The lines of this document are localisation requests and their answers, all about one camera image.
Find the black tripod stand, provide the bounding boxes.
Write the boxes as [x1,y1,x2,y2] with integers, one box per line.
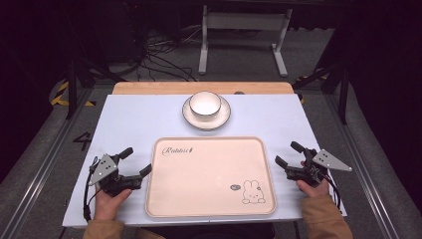
[49,54,127,121]
[292,61,350,125]

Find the white plate with dark rim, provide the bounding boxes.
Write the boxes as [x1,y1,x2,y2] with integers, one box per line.
[181,95,232,131]

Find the person's left hand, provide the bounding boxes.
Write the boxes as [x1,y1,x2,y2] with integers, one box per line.
[94,185,133,221]

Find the left hand-held gripper cable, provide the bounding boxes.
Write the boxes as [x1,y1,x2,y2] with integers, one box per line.
[82,155,102,223]

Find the pink tray with rabbit print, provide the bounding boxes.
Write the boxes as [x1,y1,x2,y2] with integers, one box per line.
[144,135,278,219]

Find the pale blue table mat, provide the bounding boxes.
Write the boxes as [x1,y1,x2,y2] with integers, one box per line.
[62,94,348,229]

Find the black cables on floor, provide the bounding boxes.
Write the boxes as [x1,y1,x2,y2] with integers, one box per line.
[131,24,199,83]

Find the white bowl with dark rim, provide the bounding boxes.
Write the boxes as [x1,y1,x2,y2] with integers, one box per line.
[188,91,223,122]

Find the person's right hand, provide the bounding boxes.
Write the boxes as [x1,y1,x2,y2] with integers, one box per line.
[296,178,330,199]

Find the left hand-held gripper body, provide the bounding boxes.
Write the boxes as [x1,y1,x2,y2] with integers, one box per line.
[89,153,143,197]

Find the yellow and black floor tape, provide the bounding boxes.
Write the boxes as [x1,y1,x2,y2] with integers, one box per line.
[49,81,98,108]

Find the white metal stand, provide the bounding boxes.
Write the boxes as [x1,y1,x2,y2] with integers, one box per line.
[198,4,294,78]

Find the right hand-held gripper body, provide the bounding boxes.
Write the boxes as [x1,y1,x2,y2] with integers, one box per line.
[285,147,353,187]

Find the person's dark clothing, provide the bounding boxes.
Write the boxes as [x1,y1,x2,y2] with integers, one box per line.
[133,222,277,239]

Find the hand-held gripper cable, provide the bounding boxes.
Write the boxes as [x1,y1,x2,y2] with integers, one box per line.
[322,172,343,211]
[82,155,102,223]

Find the aluminium rail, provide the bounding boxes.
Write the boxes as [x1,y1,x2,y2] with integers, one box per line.
[0,88,95,239]
[322,94,401,239]

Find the right hand-held gripper cable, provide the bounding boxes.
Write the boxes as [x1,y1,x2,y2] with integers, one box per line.
[322,172,343,211]

